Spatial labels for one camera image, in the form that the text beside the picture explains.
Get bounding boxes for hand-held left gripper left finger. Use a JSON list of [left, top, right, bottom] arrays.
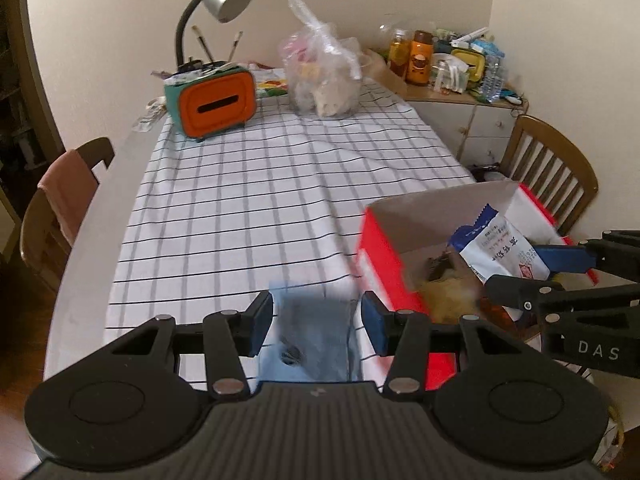
[[106, 291, 275, 401]]

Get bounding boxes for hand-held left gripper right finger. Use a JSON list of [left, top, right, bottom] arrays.
[[361, 291, 540, 401]]

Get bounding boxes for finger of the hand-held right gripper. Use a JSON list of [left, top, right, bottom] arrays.
[[530, 230, 640, 278], [484, 274, 640, 323]]

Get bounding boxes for white and blue snack packet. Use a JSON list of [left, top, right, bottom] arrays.
[[447, 203, 551, 286]]

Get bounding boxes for grey-blue snack packet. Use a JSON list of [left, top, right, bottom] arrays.
[[257, 280, 363, 386]]

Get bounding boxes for red cardboard box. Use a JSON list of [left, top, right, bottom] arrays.
[[356, 181, 601, 391]]

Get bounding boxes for clear plastic bag of snacks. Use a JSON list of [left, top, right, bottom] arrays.
[[277, 0, 363, 118]]

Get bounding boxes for beige cracker packet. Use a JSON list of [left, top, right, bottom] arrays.
[[417, 267, 483, 323]]

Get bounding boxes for wooden slatted chair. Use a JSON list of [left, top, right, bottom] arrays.
[[500, 115, 598, 236]]

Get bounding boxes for white checked tablecloth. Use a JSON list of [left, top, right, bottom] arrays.
[[102, 77, 478, 393]]

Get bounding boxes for grey cabinet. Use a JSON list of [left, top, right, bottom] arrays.
[[367, 50, 530, 168]]

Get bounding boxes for clear water bottle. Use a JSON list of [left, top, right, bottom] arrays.
[[482, 52, 503, 103]]

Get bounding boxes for small clear jar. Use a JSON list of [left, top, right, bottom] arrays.
[[432, 57, 471, 95]]

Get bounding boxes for teal and orange tissue box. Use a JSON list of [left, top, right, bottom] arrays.
[[164, 65, 258, 143]]

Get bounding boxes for pink cloth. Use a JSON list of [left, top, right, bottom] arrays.
[[37, 149, 101, 243]]

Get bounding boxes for clear crumpled wrappers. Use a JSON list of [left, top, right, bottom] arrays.
[[134, 100, 166, 133]]

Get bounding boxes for wooden chair with cloth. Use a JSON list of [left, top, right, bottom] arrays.
[[20, 137, 116, 281]]

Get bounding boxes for green and yellow flat packet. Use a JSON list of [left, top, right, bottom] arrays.
[[254, 67, 290, 100]]

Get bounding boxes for white tube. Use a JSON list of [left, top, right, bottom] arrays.
[[452, 26, 490, 46]]

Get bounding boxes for orange brown-capped bottle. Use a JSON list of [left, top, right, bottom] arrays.
[[405, 30, 433, 86]]

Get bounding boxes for white paper slips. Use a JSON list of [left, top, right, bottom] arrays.
[[152, 60, 241, 85]]

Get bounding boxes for amber liquid bottle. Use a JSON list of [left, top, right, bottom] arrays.
[[389, 29, 410, 78]]

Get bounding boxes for clear glass bowl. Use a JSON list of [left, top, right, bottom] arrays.
[[377, 22, 406, 51]]

